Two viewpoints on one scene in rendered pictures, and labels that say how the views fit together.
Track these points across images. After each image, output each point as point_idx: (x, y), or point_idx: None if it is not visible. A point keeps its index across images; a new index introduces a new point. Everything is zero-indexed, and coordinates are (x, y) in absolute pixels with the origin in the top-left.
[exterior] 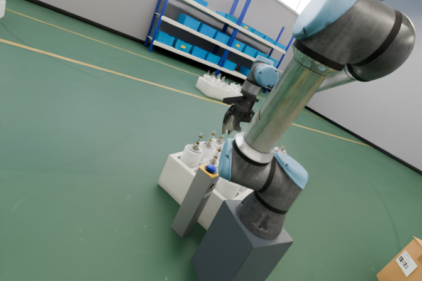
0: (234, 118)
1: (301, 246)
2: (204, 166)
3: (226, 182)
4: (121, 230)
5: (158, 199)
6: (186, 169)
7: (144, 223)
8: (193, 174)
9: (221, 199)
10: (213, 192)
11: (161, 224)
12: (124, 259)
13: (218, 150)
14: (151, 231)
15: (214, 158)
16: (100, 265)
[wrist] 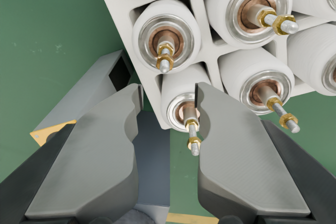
0: (208, 193)
1: (307, 139)
2: (49, 134)
3: (161, 115)
4: (23, 45)
5: None
6: (106, 0)
7: (58, 41)
8: (120, 25)
9: (154, 111)
10: (145, 91)
11: (85, 50)
12: (30, 84)
13: (156, 64)
14: (67, 56)
15: (157, 53)
16: (3, 82)
